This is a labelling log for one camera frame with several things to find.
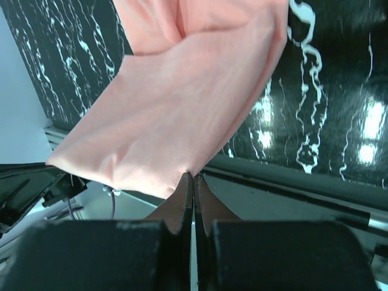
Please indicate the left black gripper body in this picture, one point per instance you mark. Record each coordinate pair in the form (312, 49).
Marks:
(24, 185)

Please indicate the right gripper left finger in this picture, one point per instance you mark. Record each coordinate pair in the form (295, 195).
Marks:
(148, 254)

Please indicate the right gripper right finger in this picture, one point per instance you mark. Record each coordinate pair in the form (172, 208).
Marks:
(234, 254)

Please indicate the salmon pink t shirt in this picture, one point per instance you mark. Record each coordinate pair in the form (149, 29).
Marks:
(196, 70)

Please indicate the left aluminium rail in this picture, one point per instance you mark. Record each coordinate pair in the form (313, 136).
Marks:
(55, 136)

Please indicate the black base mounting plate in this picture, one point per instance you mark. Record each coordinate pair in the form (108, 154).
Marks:
(360, 206)

